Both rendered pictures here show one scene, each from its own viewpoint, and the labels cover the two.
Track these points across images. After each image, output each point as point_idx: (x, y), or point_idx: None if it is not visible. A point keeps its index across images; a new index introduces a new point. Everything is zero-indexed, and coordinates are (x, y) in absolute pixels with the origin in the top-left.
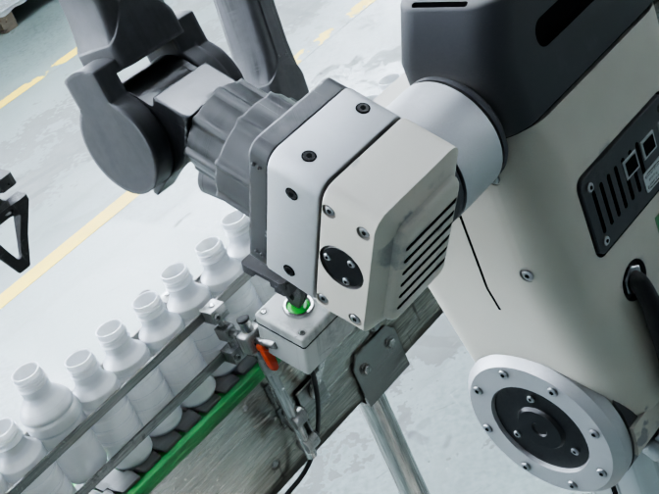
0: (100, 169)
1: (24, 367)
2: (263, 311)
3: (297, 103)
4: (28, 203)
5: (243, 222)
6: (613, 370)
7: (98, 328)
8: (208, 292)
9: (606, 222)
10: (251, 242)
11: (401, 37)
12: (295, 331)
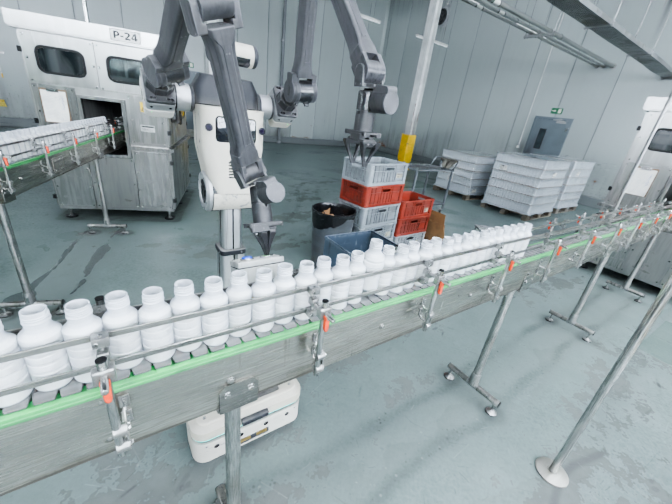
0: (316, 98)
1: (378, 243)
2: (280, 255)
3: (282, 86)
4: (343, 141)
5: (261, 270)
6: None
7: (348, 258)
8: (295, 275)
9: None
10: (297, 112)
11: (254, 88)
12: (273, 254)
